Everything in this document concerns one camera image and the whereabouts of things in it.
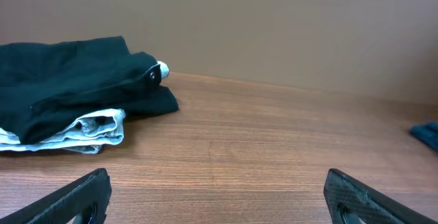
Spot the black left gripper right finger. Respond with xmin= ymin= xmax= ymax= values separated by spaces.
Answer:
xmin=324 ymin=169 xmax=437 ymax=224

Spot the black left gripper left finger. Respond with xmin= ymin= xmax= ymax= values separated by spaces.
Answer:
xmin=1 ymin=168 xmax=112 ymax=224

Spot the white grey folded garment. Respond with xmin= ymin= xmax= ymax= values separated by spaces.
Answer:
xmin=0 ymin=60 xmax=170 ymax=155

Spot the blue crumpled garment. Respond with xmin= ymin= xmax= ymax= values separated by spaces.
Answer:
xmin=409 ymin=121 xmax=438 ymax=151

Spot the black folded garment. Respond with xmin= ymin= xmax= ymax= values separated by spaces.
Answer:
xmin=1 ymin=36 xmax=179 ymax=145

